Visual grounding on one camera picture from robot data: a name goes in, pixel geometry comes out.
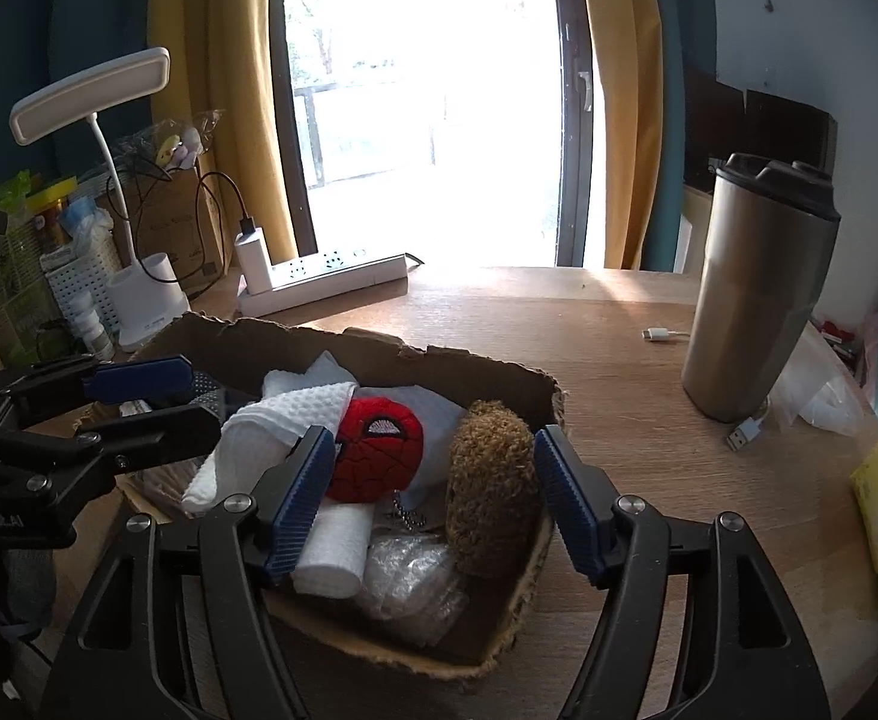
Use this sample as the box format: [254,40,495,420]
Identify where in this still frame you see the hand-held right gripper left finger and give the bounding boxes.
[38,425,337,720]

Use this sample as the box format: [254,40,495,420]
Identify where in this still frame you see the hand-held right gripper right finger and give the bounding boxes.
[532,424,834,720]

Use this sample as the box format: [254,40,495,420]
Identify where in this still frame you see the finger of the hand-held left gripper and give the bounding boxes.
[0,355,195,422]
[0,403,223,476]

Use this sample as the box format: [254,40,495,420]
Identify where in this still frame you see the brown fuzzy plush toy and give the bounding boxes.
[445,400,544,580]

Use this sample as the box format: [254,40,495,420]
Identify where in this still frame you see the red spider plush toy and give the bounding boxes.
[326,396,426,502]

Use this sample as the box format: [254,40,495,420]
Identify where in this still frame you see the white waffle paper towel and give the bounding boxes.
[182,381,359,515]

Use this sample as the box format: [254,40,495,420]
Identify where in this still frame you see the torn cardboard box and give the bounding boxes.
[71,311,564,681]

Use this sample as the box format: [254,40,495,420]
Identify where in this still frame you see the person's left hand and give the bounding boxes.
[0,546,59,642]

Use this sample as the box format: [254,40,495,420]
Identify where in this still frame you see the rolled white paper towel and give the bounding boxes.
[291,499,377,601]

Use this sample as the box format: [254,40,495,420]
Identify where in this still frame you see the white pill bottles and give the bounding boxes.
[64,292,118,361]

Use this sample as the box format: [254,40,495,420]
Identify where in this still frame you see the white perforated basket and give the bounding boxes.
[40,244,122,332]

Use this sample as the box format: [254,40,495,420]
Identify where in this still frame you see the crumpled white tissue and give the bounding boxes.
[261,349,357,401]

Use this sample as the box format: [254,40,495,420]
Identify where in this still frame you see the crumpled clear plastic bag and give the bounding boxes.
[355,532,471,647]

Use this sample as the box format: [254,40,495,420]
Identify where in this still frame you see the green bag of paper cups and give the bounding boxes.
[0,169,59,370]

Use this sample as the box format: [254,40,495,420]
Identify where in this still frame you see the brown carton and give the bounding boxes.
[115,165,231,302]

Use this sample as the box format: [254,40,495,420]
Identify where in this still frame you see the blue and white cloth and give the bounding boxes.
[60,197,115,254]

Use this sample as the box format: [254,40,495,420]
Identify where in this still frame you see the yellow lid jar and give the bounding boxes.
[26,176,82,252]

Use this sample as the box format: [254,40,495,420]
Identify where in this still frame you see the white power strip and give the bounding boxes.
[238,251,410,319]

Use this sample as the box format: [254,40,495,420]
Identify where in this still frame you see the clear bag of small toys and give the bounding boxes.
[119,109,224,175]

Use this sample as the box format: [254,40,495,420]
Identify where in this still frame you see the steel travel tumbler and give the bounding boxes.
[681,152,843,424]

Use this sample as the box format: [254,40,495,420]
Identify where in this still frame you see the white desk lamp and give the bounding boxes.
[10,47,190,352]

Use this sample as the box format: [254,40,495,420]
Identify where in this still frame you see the yellow curtain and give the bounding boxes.
[146,0,299,265]
[574,0,666,271]

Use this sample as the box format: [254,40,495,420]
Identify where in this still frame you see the teal curtain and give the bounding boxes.
[0,0,157,200]
[645,0,716,272]

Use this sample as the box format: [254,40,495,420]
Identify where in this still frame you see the black box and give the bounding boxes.
[682,64,839,190]

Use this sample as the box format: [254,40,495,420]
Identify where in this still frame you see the metal ball chain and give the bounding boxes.
[385,491,430,535]

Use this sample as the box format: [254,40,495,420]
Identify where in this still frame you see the black charging cable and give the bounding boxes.
[194,171,260,283]

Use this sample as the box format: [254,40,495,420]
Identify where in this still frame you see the white USB cable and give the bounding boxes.
[641,328,775,455]

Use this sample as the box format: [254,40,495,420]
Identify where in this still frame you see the dark window frame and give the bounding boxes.
[269,0,599,269]

